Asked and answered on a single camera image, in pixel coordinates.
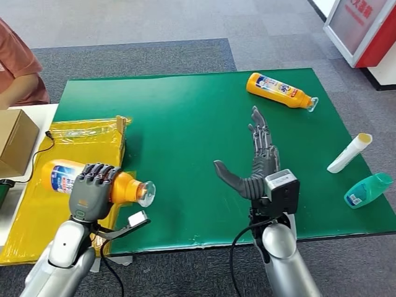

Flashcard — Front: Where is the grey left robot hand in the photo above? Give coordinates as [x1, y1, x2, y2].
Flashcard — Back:
[68, 162, 122, 223]

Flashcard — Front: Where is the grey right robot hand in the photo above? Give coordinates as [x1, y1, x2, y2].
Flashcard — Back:
[213, 105, 281, 201]

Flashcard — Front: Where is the orange bottle with clear cap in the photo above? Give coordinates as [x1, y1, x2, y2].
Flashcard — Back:
[41, 158, 156, 209]
[246, 72, 319, 113]

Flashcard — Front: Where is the teal plastic bottle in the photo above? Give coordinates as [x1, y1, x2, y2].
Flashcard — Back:
[344, 172, 394, 210]

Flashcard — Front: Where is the yellow plastic sheet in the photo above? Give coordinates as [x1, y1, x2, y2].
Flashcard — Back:
[0, 118, 137, 267]

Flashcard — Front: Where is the white side table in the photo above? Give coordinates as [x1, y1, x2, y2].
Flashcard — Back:
[0, 103, 60, 247]

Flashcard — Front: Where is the green table mat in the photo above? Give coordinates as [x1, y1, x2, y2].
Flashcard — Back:
[53, 67, 396, 257]

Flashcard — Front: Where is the brown cardboard box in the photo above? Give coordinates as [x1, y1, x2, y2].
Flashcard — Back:
[0, 109, 40, 179]

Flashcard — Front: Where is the dark green object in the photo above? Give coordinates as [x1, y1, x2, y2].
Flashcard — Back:
[0, 179, 15, 208]

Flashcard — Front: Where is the white tube with yellow cap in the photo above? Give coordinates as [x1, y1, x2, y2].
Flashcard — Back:
[327, 132, 373, 174]

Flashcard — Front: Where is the red and white sign stand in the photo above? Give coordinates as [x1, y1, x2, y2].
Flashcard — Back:
[323, 0, 396, 69]

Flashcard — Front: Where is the white platform with black edge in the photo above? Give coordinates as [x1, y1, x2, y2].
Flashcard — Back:
[360, 41, 396, 92]

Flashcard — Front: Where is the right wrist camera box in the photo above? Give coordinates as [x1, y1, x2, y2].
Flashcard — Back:
[264, 168, 301, 217]

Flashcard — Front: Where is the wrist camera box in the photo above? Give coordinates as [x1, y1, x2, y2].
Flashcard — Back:
[264, 168, 301, 217]
[98, 210, 152, 241]

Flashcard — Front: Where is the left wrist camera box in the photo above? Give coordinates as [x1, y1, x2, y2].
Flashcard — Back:
[98, 210, 152, 241]

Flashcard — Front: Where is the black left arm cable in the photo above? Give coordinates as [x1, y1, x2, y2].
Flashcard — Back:
[99, 239, 125, 297]

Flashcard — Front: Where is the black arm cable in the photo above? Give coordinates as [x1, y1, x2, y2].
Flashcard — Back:
[99, 239, 125, 297]
[229, 218, 275, 297]

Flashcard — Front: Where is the thin black cable with plug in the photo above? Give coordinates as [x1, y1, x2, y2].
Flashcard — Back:
[8, 131, 56, 184]

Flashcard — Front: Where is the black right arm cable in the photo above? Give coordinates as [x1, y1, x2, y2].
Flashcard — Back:
[229, 218, 275, 297]

